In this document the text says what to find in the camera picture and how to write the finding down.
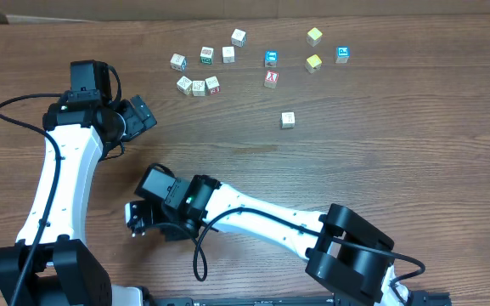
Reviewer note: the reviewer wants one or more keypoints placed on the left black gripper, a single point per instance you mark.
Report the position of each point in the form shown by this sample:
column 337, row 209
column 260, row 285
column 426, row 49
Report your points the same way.
column 141, row 113

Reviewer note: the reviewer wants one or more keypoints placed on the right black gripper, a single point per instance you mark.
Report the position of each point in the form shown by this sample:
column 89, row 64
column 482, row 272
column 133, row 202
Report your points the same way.
column 138, row 217

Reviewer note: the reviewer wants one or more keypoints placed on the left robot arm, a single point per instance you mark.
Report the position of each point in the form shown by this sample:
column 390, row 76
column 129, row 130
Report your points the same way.
column 50, row 264

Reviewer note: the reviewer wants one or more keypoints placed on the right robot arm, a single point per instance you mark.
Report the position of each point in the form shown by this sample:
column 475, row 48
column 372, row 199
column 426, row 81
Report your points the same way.
column 344, row 252

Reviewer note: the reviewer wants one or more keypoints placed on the wooden block letter X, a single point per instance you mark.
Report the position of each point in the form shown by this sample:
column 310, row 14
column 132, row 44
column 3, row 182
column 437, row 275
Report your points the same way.
column 185, row 85

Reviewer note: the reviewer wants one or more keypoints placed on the wooden block elephant picture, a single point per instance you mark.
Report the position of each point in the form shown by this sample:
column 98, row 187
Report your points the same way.
column 199, row 88

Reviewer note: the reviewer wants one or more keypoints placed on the wooden block far left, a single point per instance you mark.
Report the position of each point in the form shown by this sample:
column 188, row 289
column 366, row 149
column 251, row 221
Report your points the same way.
column 178, row 62

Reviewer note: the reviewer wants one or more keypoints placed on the wooden block red side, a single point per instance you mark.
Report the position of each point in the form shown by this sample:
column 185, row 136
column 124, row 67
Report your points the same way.
column 212, row 85

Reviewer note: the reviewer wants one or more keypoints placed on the green side wooden block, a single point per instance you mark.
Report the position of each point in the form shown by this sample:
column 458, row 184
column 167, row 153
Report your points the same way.
column 206, row 55

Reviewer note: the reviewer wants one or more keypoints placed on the plain wooden block upper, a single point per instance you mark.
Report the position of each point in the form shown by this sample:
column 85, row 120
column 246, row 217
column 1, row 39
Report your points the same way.
column 228, row 55

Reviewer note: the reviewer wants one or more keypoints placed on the plain wooden block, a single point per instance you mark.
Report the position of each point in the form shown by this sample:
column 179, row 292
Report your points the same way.
column 288, row 120
column 228, row 55

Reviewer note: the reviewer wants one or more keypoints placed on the wooden block top centre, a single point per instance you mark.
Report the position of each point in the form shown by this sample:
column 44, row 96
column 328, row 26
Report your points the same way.
column 238, row 38

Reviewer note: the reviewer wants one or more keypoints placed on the red letter wooden block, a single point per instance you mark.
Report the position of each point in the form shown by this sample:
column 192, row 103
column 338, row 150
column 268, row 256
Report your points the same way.
column 271, row 79

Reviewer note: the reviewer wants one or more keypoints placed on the blue top block centre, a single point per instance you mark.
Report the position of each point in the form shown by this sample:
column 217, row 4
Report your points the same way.
column 271, row 58

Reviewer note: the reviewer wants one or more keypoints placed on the blue block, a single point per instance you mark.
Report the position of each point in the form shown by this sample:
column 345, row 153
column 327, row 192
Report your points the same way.
column 342, row 55
column 271, row 58

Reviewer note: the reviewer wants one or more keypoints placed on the cardboard sheet at back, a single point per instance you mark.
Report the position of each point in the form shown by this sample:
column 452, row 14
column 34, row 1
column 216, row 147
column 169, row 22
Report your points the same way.
column 231, row 9

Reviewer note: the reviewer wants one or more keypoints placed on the yellow top block lower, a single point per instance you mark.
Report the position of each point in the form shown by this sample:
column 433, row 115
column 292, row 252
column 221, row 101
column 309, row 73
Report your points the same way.
column 313, row 63

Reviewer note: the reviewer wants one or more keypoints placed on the yellow block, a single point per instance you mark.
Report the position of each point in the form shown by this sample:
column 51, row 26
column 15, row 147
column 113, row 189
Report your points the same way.
column 314, row 36
column 313, row 63

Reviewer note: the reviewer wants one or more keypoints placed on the yellow top block upper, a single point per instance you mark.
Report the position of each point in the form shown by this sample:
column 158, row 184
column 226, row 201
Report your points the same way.
column 314, row 36

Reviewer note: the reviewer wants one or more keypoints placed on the blue top block right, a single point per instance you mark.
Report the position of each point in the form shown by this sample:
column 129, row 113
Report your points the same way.
column 342, row 55

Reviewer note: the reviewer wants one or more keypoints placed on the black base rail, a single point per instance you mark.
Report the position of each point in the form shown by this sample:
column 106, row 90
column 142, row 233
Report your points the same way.
column 419, row 298

